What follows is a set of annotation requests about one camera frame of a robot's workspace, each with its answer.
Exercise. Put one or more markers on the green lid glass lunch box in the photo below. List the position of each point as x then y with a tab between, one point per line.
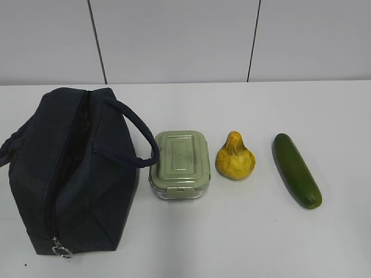
183	169

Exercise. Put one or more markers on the yellow pear-shaped squash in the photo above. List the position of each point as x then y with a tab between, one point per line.
234	160

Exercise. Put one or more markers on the dark green cucumber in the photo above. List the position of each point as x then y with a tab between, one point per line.
294	172

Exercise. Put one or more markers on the navy blue fabric lunch bag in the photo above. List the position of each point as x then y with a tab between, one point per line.
73	170

